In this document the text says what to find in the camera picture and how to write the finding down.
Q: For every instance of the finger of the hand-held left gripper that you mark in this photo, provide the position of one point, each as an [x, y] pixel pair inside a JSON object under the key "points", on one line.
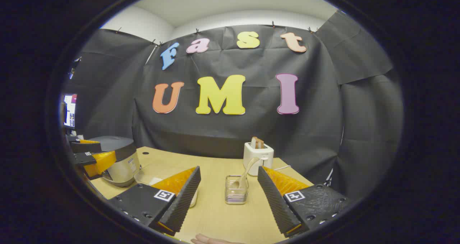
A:
{"points": [[84, 159], [86, 147]]}

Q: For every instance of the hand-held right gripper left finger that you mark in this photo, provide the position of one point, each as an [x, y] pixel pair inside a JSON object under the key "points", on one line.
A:
{"points": [[183, 204]]}

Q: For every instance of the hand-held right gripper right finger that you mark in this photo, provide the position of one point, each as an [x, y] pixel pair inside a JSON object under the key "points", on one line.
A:
{"points": [[276, 204]]}

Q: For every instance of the silver black rice cooker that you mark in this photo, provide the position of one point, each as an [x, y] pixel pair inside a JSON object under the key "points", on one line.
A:
{"points": [[125, 165]]}

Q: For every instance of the wooden spoon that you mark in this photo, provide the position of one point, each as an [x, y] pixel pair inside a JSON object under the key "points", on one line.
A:
{"points": [[248, 170]]}

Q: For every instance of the computer monitor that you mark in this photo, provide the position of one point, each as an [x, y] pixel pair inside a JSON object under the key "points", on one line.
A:
{"points": [[70, 111]]}

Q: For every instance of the clear plastic container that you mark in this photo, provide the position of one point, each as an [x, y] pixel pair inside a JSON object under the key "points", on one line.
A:
{"points": [[151, 175]]}

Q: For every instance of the white toaster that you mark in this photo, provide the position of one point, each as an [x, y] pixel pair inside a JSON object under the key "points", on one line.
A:
{"points": [[257, 157]]}

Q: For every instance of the brown toast slice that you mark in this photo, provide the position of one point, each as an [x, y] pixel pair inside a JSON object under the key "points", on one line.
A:
{"points": [[260, 143]]}

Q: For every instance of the black backdrop cloth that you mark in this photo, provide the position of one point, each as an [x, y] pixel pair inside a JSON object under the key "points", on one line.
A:
{"points": [[251, 129]]}

